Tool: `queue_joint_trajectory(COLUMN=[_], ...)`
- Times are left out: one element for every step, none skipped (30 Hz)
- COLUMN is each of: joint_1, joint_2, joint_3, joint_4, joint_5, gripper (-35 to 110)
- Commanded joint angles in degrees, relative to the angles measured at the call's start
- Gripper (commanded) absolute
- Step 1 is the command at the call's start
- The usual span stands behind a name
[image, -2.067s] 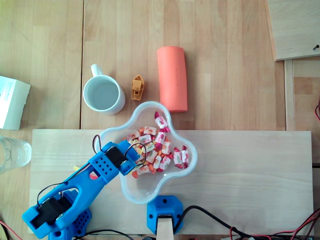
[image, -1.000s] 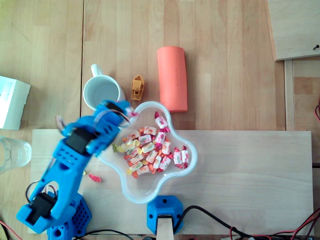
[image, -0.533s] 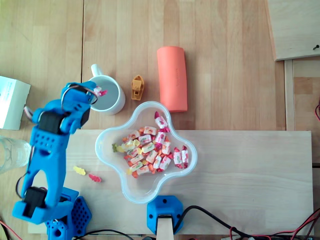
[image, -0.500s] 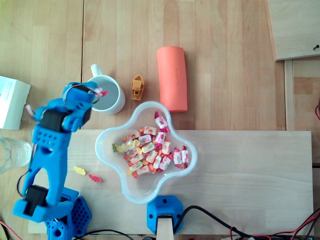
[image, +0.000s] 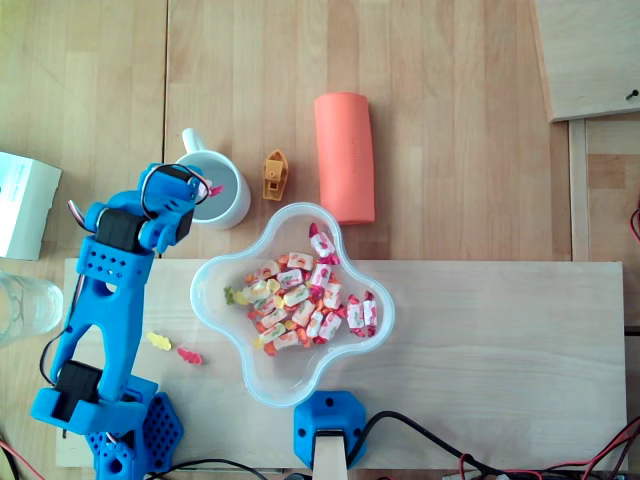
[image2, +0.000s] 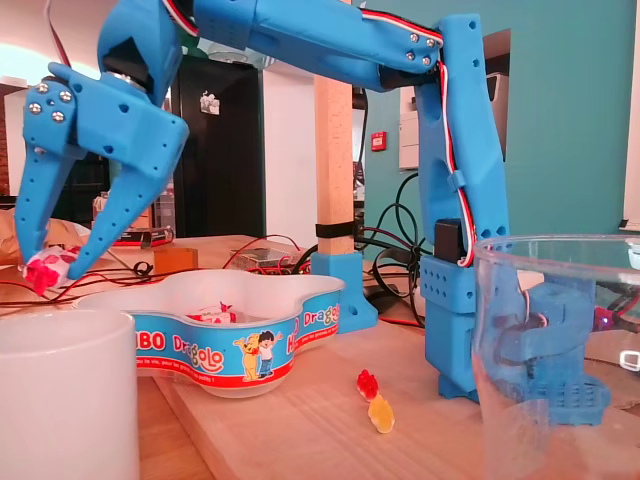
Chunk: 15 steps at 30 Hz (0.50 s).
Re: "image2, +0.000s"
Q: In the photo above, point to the blue post mount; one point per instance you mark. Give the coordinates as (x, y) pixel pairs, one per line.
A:
(345, 290)

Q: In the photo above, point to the small wooden block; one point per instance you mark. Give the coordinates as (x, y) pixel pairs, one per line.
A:
(175, 260)

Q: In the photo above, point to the wooden camera post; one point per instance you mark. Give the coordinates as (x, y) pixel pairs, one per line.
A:
(332, 175)

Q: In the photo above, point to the black red flat box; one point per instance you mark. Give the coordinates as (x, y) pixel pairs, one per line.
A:
(145, 235)

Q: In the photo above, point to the clear drinking glass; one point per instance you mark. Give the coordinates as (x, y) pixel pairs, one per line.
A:
(560, 375)

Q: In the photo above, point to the clear plastic candy bowl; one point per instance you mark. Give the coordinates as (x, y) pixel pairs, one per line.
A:
(200, 355)

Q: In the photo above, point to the beige paper bag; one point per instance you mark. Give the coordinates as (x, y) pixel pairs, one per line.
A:
(70, 231)

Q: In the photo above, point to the clear glass dome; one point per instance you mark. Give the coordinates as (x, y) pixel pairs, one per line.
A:
(235, 56)

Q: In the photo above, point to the yellow gummy candy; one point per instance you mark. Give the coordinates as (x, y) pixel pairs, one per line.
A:
(381, 415)

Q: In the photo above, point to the dark arched door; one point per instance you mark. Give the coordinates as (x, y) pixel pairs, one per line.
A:
(85, 190)

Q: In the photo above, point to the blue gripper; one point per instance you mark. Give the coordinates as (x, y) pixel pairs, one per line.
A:
(131, 125)

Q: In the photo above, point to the red gummy candy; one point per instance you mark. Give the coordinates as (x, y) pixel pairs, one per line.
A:
(367, 385)

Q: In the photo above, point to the light wooden board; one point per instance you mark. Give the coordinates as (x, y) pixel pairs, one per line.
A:
(300, 430)

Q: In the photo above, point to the photo fridge magnet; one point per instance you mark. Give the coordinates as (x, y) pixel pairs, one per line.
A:
(210, 102)

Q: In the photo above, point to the clear cased circuit board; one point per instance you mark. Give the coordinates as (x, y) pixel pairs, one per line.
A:
(260, 257)

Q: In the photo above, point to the red white candy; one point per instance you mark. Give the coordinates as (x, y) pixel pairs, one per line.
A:
(212, 315)
(50, 267)

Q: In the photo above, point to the red fire alarm box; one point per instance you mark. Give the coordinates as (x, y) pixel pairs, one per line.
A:
(379, 141)

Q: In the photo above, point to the black refrigerator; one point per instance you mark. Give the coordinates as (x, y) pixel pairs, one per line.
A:
(225, 175)

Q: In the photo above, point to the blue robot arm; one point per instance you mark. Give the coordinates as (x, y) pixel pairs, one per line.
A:
(450, 150)

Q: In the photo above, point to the white ceramic mug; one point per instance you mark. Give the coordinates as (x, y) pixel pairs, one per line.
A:
(65, 400)

